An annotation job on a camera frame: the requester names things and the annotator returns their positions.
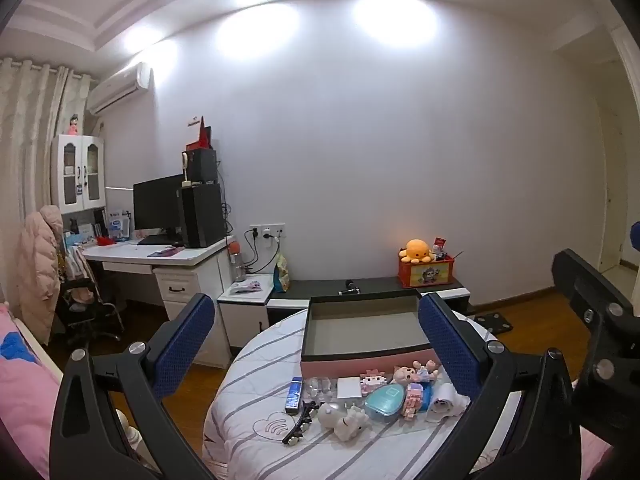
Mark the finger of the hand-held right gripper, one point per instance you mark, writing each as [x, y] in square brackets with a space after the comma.
[636, 236]
[580, 290]

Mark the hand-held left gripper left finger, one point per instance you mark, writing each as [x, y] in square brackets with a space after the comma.
[185, 342]

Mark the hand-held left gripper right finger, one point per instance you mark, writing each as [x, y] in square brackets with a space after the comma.
[450, 347]

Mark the blue plastic toy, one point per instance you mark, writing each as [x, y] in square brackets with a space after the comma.
[433, 396]

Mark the big-headed baby doll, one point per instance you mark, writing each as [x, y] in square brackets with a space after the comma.
[404, 374]

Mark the white roll toy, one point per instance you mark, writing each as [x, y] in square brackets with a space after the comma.
[448, 405]

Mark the pink white block cat figure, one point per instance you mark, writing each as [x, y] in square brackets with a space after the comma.
[372, 381]

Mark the teal plastic case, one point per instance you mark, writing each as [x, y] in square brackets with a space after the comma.
[385, 402]

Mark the pink storage box dark rim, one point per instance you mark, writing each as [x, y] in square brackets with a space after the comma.
[360, 332]

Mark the white charger plug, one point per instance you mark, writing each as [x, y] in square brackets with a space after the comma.
[349, 387]

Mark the blue cosmetic box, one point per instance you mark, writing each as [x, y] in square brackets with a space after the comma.
[294, 395]

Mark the white dog figurine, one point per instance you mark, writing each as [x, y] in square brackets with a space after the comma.
[352, 425]

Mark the clear plastic item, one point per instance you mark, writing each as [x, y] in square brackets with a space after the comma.
[320, 389]

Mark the white round figurine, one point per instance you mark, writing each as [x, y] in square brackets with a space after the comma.
[331, 415]

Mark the black hair clip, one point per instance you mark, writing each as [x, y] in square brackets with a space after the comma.
[300, 427]

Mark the black floor scale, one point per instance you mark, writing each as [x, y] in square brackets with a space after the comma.
[494, 323]

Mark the white desk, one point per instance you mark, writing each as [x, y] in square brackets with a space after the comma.
[185, 280]

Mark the red toy box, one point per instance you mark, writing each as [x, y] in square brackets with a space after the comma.
[425, 275]

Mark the cream door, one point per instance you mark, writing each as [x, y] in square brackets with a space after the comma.
[617, 160]

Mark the pink magazine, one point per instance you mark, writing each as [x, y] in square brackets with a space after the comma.
[246, 286]

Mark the pink desk pad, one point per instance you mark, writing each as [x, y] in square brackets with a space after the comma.
[165, 251]

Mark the orange-capped water bottle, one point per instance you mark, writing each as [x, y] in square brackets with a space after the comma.
[238, 265]

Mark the black office chair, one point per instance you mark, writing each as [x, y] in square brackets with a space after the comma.
[90, 310]

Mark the orange octopus plush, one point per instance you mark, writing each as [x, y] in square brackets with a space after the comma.
[416, 251]

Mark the white bedpost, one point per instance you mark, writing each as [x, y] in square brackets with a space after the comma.
[131, 435]

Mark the yellow blue snack bag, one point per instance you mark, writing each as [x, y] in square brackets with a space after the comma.
[281, 275]

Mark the red desk item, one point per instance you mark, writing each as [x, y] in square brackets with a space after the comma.
[106, 242]

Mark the black computer tower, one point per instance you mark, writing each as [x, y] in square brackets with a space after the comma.
[202, 215]

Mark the blue white carton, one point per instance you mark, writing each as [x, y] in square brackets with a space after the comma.
[119, 224]

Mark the black computer monitor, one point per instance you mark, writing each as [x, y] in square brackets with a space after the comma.
[157, 205]

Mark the dark-topped low tv stand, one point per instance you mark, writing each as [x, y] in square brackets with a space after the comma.
[320, 286]

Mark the pink puffer jacket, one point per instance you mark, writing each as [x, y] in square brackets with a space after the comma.
[40, 270]

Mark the pink bed blanket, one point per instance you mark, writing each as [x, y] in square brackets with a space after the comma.
[25, 390]

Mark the black box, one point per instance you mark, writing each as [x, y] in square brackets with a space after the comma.
[202, 165]

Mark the white glass-door cabinet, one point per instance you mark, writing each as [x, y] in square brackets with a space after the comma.
[77, 170]

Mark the red paper item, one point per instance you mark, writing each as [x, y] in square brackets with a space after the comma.
[202, 135]

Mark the small pink doll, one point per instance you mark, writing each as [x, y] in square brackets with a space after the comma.
[73, 124]

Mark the cream curtain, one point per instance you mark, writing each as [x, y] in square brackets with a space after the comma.
[30, 150]

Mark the white air conditioner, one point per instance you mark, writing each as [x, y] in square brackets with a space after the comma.
[117, 89]

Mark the white wall outlet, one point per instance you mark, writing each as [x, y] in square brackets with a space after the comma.
[267, 230]

